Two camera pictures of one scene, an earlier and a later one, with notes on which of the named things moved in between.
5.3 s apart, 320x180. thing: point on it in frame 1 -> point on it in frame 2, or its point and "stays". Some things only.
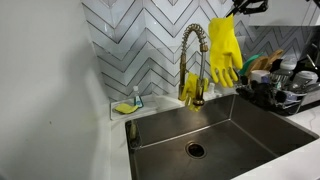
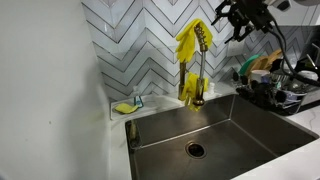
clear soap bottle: [138, 100] stays
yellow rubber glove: [225, 49] -> [186, 39]
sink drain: [196, 150] stays
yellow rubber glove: [188, 90] stays
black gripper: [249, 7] -> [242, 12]
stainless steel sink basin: [229, 137] stays
